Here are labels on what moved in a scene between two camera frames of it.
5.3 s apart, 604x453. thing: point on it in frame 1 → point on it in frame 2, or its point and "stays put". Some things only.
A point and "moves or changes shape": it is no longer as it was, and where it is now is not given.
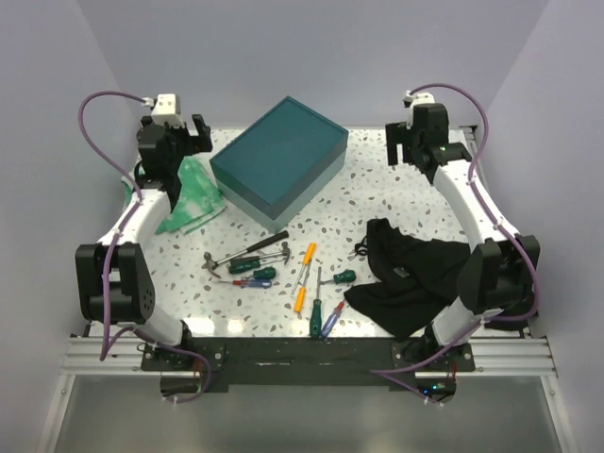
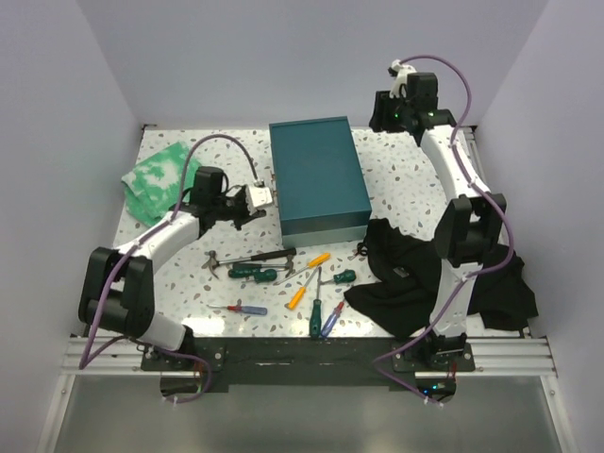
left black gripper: x=194 y=143 → x=260 y=213
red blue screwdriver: x=252 y=283 → x=255 y=310
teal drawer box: x=281 y=163 moves or changes shape
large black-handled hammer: x=211 y=263 moves or changes shape
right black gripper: x=398 y=133 → x=379 y=121
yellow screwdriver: x=301 y=293 moves or changes shape
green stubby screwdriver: x=267 y=273 stays put
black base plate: x=317 y=360 stays put
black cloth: x=415 y=280 stays put
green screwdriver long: x=243 y=267 moves or changes shape
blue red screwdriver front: x=332 y=320 stays put
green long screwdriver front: x=315 y=329 stays put
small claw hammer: x=284 y=254 → x=268 y=275
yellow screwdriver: x=307 y=260 moves or changes shape
